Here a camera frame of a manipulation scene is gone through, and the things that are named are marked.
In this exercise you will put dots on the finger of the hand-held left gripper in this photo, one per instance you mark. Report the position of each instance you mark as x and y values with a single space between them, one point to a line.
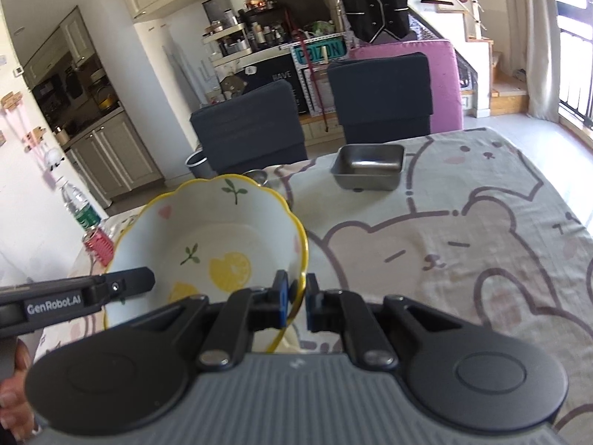
132 282

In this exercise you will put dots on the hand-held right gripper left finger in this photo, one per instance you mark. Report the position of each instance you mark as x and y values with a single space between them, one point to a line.
281 299

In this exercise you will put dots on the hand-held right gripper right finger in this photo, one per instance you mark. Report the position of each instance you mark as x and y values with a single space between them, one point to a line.
313 303

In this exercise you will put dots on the floral ceramic bowl yellow rim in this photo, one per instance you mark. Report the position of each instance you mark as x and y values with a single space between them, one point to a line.
222 236

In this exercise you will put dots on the square steel bowl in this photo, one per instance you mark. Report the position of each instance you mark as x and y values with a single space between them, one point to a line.
368 169

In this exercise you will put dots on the person's left hand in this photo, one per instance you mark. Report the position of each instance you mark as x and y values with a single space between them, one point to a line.
14 408

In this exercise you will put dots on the red drink can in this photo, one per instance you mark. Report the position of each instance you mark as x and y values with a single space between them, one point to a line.
99 246

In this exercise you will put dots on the clear water bottle green label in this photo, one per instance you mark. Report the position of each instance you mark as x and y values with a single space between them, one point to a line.
82 206

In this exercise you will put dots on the round steel bowl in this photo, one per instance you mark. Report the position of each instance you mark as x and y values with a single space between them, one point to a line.
256 178

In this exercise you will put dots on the cream kitchen base cabinet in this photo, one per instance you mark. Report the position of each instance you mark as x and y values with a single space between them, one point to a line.
116 157

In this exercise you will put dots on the grey trash bin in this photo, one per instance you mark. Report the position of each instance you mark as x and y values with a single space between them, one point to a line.
197 164

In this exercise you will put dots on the bear printed tablecloth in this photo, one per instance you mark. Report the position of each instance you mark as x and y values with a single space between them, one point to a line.
440 250

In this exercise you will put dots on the white hanging plush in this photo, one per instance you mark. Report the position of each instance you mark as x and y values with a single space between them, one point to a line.
54 158

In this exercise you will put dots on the dark grey chair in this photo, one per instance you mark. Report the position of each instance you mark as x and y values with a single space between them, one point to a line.
380 97
250 130

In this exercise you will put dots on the yellow pot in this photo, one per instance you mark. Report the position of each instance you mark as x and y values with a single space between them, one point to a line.
104 100

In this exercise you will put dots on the black letter board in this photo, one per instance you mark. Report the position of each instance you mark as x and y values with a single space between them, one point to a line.
278 67

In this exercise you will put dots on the teal sign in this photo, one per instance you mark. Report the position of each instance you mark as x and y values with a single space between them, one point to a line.
319 52

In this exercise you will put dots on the white storage trolley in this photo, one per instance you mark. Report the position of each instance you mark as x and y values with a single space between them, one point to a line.
227 44

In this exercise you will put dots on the pink chair cushion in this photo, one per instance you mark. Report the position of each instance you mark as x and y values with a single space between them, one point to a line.
447 83

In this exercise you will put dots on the black vest white trim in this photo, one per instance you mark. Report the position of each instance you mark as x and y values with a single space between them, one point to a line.
375 2

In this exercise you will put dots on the beige curtain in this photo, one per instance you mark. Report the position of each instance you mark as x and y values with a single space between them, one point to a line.
542 55

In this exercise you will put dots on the black barred window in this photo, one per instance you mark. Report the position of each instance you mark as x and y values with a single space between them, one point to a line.
577 69

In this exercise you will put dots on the wooden wall hook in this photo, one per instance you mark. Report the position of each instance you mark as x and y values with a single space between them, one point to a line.
11 102
36 137

